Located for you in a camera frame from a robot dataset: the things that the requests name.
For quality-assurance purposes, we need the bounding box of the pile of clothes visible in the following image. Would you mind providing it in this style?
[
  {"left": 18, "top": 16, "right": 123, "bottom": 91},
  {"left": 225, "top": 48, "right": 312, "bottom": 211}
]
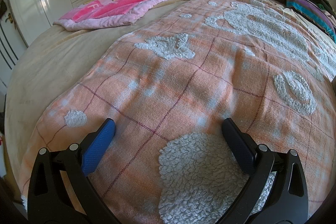
[{"left": 311, "top": 0, "right": 336, "bottom": 14}]

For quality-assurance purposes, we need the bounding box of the beige bed sheet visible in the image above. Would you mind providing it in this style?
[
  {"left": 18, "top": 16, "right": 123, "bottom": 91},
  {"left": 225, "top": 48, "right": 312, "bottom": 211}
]
[{"left": 4, "top": 0, "right": 218, "bottom": 214}]

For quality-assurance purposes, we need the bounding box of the orange checked cloud blanket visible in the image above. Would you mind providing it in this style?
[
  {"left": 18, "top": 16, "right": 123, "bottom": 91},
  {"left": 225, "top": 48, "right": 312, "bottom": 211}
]
[{"left": 18, "top": 0, "right": 336, "bottom": 224}]

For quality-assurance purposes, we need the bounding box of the striped purple teal pillow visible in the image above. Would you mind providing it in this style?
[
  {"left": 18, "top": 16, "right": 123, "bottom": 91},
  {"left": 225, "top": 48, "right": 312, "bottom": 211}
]
[{"left": 286, "top": 0, "right": 336, "bottom": 42}]

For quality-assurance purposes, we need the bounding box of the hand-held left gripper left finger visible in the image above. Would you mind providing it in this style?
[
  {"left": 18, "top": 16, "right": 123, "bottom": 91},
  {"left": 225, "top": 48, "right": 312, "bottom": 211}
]
[{"left": 26, "top": 118, "right": 117, "bottom": 224}]

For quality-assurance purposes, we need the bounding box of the white door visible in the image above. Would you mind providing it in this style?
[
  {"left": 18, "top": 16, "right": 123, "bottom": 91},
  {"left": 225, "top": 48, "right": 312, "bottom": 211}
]
[{"left": 0, "top": 0, "right": 29, "bottom": 88}]

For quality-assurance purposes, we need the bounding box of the pink cartoon blanket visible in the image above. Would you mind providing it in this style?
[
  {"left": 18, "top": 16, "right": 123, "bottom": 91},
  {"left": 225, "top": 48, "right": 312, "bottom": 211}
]
[{"left": 53, "top": 0, "right": 218, "bottom": 31}]

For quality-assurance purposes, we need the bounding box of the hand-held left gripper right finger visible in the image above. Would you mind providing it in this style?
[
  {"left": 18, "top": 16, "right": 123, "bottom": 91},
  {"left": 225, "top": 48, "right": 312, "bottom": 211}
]
[{"left": 221, "top": 118, "right": 309, "bottom": 224}]

